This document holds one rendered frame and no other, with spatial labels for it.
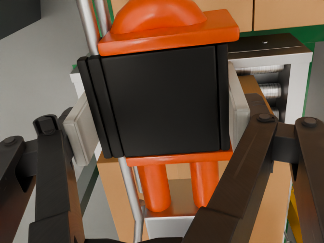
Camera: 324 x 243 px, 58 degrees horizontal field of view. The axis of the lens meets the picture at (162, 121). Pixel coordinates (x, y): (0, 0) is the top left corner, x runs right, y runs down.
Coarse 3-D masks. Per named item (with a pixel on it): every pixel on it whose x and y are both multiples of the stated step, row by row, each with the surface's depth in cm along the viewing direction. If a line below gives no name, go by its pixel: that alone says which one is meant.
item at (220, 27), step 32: (160, 32) 15; (192, 32) 15; (224, 32) 15; (128, 64) 16; (160, 64) 16; (192, 64) 16; (224, 64) 15; (128, 96) 17; (160, 96) 17; (192, 96) 16; (224, 96) 16; (128, 128) 18; (160, 128) 18; (192, 128) 18; (224, 128) 17; (128, 160) 19; (160, 160) 19; (192, 160) 19; (224, 160) 19
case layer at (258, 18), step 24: (120, 0) 83; (192, 0) 81; (216, 0) 81; (240, 0) 81; (264, 0) 80; (288, 0) 80; (312, 0) 79; (240, 24) 84; (264, 24) 83; (288, 24) 83; (312, 24) 82
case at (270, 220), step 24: (264, 96) 77; (120, 168) 61; (168, 168) 61; (288, 168) 59; (120, 192) 65; (264, 192) 62; (288, 192) 62; (120, 216) 69; (264, 216) 66; (120, 240) 74; (144, 240) 73; (264, 240) 70
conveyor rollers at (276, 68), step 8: (240, 72) 91; (248, 72) 91; (256, 72) 91; (264, 72) 91; (272, 72) 91; (264, 88) 94; (272, 88) 93; (280, 88) 93; (272, 96) 94; (280, 96) 94
